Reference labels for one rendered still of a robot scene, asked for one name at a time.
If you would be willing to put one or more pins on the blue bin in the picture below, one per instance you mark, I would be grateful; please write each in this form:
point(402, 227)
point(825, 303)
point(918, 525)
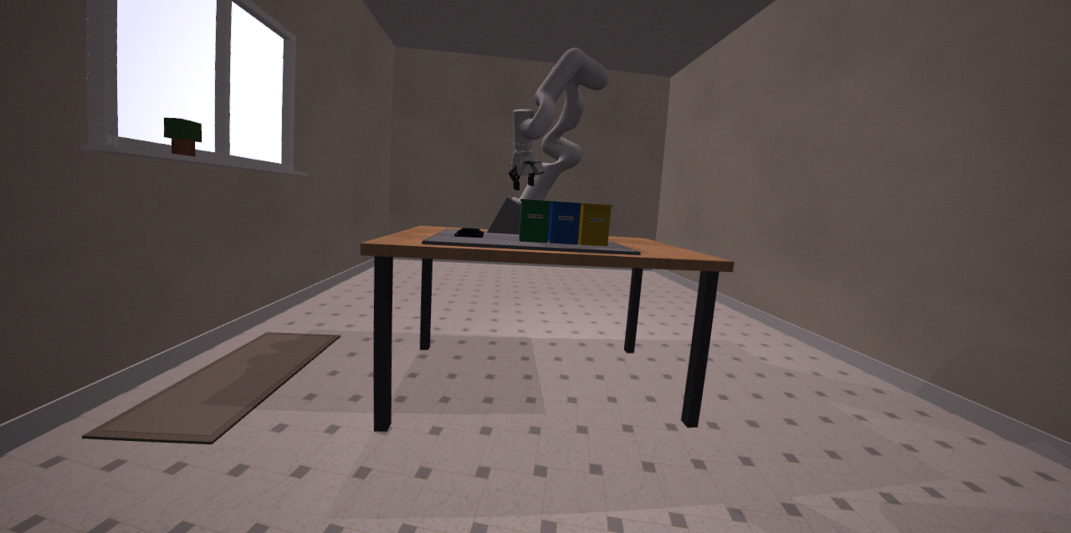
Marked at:
point(564, 222)

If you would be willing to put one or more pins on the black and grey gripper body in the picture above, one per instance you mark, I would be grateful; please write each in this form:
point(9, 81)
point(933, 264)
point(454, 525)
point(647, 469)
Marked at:
point(518, 160)

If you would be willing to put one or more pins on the green bin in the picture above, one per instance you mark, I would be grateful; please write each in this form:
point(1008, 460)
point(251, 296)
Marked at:
point(534, 220)

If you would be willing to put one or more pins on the yellow open-top bin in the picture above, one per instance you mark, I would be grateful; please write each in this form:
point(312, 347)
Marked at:
point(594, 224)

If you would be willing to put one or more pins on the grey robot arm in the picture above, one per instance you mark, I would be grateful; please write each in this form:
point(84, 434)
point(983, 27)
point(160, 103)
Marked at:
point(576, 67)

